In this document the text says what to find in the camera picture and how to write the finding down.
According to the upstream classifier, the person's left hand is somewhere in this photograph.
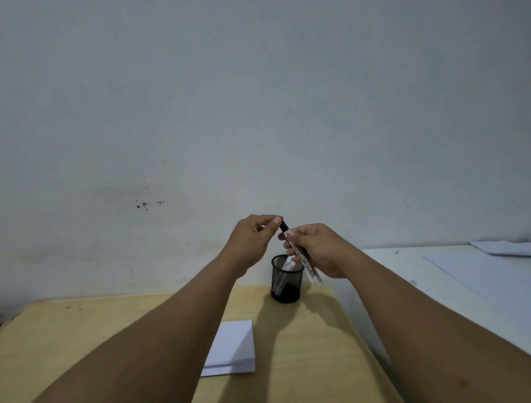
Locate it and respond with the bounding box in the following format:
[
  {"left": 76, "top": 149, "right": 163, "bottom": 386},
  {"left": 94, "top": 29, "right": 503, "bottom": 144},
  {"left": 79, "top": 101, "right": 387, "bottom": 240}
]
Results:
[{"left": 221, "top": 214, "right": 284, "bottom": 275}]

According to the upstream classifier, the person's right hand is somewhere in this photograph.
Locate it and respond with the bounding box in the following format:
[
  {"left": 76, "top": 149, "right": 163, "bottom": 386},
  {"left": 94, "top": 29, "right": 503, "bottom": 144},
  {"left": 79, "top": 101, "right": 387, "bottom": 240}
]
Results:
[{"left": 278, "top": 223, "right": 359, "bottom": 279}]

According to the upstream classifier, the white pen with black cap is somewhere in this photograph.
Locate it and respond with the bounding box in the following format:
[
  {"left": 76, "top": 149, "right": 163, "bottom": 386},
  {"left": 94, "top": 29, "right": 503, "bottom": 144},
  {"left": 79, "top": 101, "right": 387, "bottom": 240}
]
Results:
[{"left": 280, "top": 222, "right": 324, "bottom": 286}]

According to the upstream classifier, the person's right forearm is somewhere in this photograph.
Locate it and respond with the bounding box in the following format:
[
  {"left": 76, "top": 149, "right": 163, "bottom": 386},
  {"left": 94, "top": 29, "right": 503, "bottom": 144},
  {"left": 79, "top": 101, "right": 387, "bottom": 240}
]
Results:
[{"left": 341, "top": 245, "right": 531, "bottom": 403}]

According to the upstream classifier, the person's left forearm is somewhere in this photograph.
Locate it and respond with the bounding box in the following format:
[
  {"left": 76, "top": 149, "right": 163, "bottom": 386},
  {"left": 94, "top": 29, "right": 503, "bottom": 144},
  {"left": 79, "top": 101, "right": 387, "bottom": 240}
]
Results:
[{"left": 31, "top": 249, "right": 249, "bottom": 403}]

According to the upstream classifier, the black mesh pen holder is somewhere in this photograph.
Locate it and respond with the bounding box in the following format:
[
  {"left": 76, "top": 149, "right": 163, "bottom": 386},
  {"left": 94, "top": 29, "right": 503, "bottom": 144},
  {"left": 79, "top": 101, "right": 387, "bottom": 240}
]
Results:
[{"left": 271, "top": 254, "right": 305, "bottom": 304}]

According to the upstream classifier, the white paper stack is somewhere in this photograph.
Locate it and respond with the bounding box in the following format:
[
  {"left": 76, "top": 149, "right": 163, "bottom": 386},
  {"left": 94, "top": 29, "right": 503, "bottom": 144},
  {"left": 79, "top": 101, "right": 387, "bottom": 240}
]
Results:
[{"left": 200, "top": 320, "right": 256, "bottom": 378}]

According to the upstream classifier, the large white paper sheet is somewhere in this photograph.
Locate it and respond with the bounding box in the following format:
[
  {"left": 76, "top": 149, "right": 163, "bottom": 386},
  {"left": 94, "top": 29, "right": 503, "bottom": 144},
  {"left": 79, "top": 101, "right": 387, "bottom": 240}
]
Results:
[{"left": 423, "top": 250, "right": 531, "bottom": 333}]

